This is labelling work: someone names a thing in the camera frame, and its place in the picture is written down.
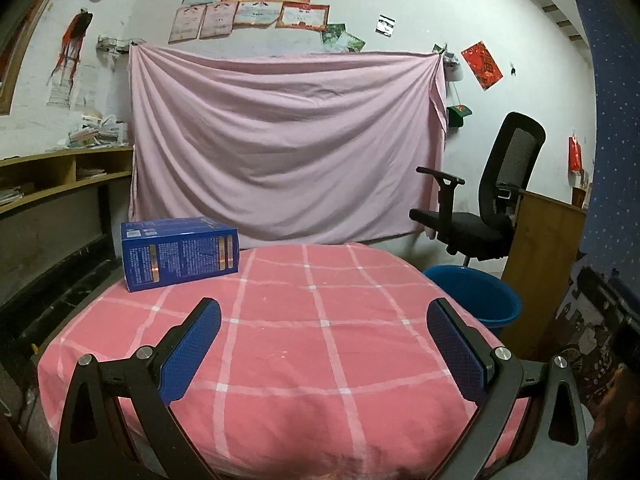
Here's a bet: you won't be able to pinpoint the wooden shelf unit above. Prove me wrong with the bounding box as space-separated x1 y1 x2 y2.
0 145 136 311

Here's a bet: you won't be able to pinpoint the wooden desk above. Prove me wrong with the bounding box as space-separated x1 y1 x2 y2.
500 189 588 361

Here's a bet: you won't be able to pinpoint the blue plastic bucket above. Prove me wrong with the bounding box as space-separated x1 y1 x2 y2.
422 265 522 338

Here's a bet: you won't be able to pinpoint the green landscape photo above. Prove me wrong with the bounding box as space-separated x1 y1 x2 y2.
321 22 347 46
337 31 366 53

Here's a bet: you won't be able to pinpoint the red tassel ornament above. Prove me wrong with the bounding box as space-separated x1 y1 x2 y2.
50 9 94 83

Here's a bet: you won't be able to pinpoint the blue cardboard box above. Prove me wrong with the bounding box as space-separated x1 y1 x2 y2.
121 217 241 293

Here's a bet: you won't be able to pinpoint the blue starred cloth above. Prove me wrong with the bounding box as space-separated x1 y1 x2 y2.
562 0 640 281

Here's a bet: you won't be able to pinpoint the pink hanging sheet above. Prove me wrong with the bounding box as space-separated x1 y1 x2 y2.
127 44 448 251

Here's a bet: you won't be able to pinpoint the black office chair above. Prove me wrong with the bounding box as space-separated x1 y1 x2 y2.
409 111 547 267

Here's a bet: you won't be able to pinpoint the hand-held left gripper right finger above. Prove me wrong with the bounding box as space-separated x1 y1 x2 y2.
426 297 590 480

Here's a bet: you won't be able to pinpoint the pink checked tablecloth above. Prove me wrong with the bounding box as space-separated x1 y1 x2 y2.
37 242 531 480

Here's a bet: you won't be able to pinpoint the white hanging bag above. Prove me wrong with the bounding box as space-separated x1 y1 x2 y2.
442 52 463 82

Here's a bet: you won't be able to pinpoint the heart printed cloth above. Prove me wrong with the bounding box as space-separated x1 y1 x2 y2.
555 250 636 386

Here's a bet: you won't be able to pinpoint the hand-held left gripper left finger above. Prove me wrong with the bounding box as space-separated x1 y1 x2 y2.
56 297 223 480

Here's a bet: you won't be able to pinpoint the paper wall notes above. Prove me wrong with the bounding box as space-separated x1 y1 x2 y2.
46 62 83 108

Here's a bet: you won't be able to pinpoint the pile of books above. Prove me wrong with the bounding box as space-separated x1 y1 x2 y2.
67 114 131 149

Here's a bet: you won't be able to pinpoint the wooden window frame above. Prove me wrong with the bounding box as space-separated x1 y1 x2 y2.
0 0 56 116

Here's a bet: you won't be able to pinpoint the metal wall rack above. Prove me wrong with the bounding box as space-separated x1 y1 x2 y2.
96 35 138 56

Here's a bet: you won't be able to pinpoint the green hat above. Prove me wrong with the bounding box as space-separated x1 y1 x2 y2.
446 104 472 128

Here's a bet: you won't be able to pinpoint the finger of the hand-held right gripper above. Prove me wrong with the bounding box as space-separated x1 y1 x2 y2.
577 266 626 326
607 272 638 312

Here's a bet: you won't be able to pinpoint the person's right forearm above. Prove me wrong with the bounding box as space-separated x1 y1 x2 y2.
595 365 640 461

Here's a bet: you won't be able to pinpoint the red envelope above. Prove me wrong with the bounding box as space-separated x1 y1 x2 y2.
460 41 504 91

